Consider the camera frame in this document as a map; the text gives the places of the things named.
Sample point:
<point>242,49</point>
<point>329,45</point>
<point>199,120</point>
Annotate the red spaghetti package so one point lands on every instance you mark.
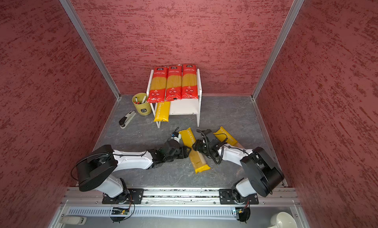
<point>189,82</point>
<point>174,83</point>
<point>158,85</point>

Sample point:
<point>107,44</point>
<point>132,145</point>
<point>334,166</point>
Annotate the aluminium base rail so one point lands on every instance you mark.
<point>179,202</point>

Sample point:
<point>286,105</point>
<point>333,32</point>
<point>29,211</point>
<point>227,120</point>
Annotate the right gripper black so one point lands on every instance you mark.
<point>198,147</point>

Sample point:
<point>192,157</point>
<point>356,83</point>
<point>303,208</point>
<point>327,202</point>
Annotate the black grey stapler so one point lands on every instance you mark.
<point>125,120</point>

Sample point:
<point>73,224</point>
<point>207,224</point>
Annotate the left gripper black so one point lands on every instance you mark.
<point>183,152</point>

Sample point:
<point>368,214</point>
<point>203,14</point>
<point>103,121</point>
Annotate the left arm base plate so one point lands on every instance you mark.
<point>130,196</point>

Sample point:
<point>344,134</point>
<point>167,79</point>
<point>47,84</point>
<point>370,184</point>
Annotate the yellow pasta package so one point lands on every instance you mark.
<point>198,160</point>
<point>162,112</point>
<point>222,134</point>

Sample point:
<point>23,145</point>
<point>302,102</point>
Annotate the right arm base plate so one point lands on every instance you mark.
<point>230,196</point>

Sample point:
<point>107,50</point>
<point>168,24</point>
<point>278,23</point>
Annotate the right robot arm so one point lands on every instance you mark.
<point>263,174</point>

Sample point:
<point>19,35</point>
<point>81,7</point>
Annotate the white mug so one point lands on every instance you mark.
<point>282,220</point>

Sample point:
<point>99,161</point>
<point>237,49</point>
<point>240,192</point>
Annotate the yellow pen holder cup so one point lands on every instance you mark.
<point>140,102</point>

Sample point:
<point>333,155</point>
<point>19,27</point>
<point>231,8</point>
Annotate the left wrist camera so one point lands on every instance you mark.
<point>176,136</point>

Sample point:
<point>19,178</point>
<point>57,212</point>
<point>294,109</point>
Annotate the white remote device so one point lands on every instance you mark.
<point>73,220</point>

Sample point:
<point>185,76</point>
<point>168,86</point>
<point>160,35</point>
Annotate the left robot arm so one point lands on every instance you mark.
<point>95,172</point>

